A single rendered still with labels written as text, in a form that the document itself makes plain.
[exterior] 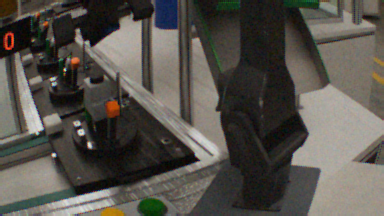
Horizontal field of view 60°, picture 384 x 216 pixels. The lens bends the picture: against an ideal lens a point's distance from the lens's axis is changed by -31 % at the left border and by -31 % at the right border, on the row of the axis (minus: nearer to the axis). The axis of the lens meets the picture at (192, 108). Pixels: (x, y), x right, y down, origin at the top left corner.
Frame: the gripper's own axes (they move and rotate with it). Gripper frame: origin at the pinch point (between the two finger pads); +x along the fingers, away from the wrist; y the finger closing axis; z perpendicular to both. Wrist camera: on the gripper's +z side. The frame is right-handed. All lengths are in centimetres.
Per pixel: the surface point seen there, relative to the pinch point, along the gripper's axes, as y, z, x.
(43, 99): 9.0, 7.1, 31.0
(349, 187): -39, -47, 4
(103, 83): -0.5, -7.5, 5.5
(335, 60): -131, 5, 67
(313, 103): -59, -19, 26
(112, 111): 0.7, -13.9, 2.8
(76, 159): 8.6, -16.1, 13.0
